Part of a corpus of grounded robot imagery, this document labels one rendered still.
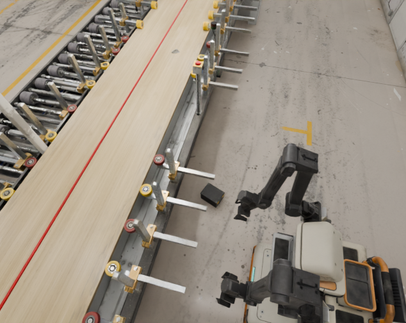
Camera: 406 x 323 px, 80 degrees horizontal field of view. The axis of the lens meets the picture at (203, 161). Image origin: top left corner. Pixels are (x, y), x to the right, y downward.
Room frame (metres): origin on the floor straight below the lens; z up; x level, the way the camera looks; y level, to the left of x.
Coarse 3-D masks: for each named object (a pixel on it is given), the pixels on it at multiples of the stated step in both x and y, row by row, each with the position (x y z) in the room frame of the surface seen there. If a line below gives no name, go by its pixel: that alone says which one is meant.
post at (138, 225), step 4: (136, 220) 0.42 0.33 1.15; (140, 220) 0.43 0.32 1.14; (132, 224) 0.40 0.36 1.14; (136, 224) 0.40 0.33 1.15; (140, 224) 0.41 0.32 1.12; (136, 228) 0.40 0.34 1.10; (140, 228) 0.40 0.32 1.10; (144, 228) 0.42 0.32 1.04; (140, 232) 0.40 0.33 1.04; (144, 232) 0.41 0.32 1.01; (148, 232) 0.43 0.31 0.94; (144, 236) 0.40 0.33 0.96; (148, 236) 0.41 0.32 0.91; (144, 240) 0.40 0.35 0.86; (148, 240) 0.40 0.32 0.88; (152, 244) 0.41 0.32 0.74
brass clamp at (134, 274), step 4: (132, 268) 0.25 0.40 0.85; (140, 268) 0.25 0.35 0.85; (132, 272) 0.22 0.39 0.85; (136, 272) 0.22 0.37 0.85; (140, 272) 0.23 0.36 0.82; (132, 276) 0.20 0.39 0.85; (136, 276) 0.20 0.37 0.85; (136, 280) 0.19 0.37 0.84; (136, 284) 0.17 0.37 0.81; (124, 288) 0.15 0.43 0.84; (128, 288) 0.14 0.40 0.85; (132, 288) 0.14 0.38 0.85; (132, 292) 0.13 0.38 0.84
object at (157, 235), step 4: (136, 232) 0.46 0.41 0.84; (156, 232) 0.46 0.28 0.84; (156, 236) 0.43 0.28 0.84; (160, 236) 0.43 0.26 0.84; (164, 236) 0.43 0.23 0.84; (168, 236) 0.43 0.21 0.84; (172, 236) 0.43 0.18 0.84; (168, 240) 0.41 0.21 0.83; (172, 240) 0.41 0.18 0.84; (176, 240) 0.41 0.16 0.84; (180, 240) 0.41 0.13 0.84; (184, 240) 0.41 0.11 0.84; (188, 240) 0.41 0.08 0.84; (184, 244) 0.39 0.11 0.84; (188, 244) 0.39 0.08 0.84; (192, 244) 0.39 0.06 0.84; (196, 244) 0.39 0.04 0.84; (196, 248) 0.37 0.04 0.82
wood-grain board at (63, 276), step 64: (192, 0) 3.37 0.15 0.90; (128, 64) 2.06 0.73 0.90; (192, 64) 2.07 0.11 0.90; (64, 128) 1.24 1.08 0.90; (128, 128) 1.25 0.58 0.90; (64, 192) 0.70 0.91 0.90; (128, 192) 0.70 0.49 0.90; (0, 256) 0.29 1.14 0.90; (64, 256) 0.30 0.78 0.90; (0, 320) -0.01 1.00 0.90; (64, 320) 0.00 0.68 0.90
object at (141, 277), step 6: (120, 270) 0.24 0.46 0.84; (126, 270) 0.24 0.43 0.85; (138, 276) 0.21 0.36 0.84; (144, 276) 0.21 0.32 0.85; (150, 282) 0.18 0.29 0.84; (156, 282) 0.18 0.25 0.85; (162, 282) 0.18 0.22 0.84; (168, 288) 0.15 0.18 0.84; (174, 288) 0.15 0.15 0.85; (180, 288) 0.15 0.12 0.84
